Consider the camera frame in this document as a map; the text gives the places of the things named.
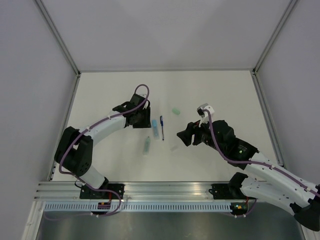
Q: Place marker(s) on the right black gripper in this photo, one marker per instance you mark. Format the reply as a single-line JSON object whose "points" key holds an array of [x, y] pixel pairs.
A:
{"points": [[191, 129]]}

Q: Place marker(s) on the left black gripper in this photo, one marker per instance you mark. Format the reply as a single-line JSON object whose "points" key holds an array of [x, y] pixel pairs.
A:
{"points": [[146, 123]]}

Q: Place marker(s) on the blue highlighter marker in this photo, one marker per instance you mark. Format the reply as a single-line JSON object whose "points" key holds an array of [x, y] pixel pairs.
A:
{"points": [[155, 129]]}

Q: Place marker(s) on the blue ballpoint pen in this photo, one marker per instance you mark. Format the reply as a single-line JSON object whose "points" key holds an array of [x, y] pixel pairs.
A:
{"points": [[162, 127]]}

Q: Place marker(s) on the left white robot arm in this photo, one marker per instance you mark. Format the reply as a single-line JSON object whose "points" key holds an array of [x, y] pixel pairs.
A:
{"points": [[75, 149]]}

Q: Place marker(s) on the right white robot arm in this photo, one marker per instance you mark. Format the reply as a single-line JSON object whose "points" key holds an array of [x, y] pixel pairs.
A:
{"points": [[260, 179]]}

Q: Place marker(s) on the clear pen cap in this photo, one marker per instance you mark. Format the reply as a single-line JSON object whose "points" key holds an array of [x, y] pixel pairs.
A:
{"points": [[175, 147]]}

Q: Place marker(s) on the green highlighter cap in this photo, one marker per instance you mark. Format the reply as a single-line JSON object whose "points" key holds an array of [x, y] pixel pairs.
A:
{"points": [[176, 111]]}

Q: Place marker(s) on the green highlighter marker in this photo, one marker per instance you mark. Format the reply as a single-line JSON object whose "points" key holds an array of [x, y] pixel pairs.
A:
{"points": [[146, 146]]}

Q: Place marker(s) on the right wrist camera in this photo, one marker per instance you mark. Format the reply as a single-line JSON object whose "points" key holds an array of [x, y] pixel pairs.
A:
{"points": [[206, 112]]}

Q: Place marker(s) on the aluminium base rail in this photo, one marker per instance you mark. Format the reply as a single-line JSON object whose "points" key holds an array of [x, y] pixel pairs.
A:
{"points": [[162, 191]]}

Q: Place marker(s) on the white slotted cable duct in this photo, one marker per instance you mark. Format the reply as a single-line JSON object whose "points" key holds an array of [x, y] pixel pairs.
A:
{"points": [[81, 206]]}

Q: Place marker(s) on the right aluminium frame post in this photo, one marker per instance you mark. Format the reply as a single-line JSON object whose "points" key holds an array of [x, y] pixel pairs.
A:
{"points": [[276, 32]]}

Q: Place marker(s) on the aluminium frame post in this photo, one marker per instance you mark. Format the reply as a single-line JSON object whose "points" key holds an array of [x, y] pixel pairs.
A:
{"points": [[276, 32], [56, 35]]}

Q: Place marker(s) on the left aluminium frame post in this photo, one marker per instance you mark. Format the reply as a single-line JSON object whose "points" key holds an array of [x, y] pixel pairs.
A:
{"points": [[56, 35]]}

